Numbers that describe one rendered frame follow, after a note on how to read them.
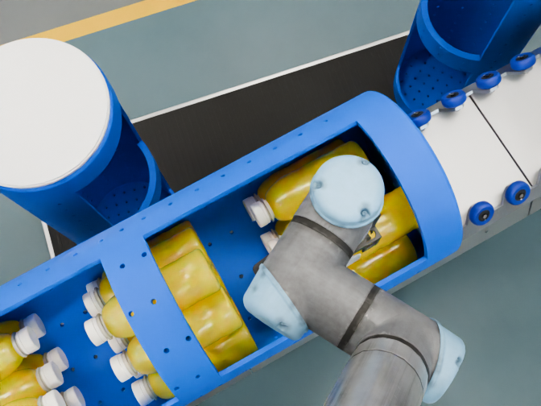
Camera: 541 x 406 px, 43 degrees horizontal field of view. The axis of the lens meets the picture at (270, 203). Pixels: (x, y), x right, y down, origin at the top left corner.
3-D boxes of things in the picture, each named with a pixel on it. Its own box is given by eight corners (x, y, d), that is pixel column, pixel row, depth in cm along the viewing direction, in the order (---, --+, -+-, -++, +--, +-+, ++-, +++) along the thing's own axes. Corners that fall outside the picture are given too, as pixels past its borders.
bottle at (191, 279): (223, 292, 96) (109, 354, 94) (221, 286, 103) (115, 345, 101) (199, 248, 95) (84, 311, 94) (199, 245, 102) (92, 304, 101)
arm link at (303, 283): (328, 360, 66) (386, 264, 68) (231, 297, 68) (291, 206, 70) (326, 364, 73) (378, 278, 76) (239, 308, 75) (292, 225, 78)
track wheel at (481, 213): (494, 200, 117) (487, 195, 118) (472, 213, 116) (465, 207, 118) (497, 219, 120) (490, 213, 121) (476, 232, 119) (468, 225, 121)
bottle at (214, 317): (243, 322, 105) (139, 381, 103) (221, 283, 105) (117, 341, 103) (245, 328, 98) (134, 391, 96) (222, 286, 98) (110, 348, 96)
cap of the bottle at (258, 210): (258, 202, 108) (248, 207, 108) (258, 198, 104) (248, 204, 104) (270, 223, 108) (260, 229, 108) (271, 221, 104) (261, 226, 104)
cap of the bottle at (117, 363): (134, 373, 101) (124, 379, 101) (121, 350, 101) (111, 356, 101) (131, 379, 98) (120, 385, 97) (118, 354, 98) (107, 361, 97)
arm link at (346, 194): (291, 202, 68) (336, 134, 70) (291, 227, 79) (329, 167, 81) (360, 244, 67) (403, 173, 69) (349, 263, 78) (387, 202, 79)
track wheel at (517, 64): (542, 61, 125) (539, 51, 124) (521, 72, 124) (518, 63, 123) (526, 59, 129) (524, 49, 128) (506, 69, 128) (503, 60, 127)
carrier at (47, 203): (101, 284, 199) (196, 258, 201) (-38, 210, 115) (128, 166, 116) (81, 193, 207) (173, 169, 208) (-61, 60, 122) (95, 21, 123)
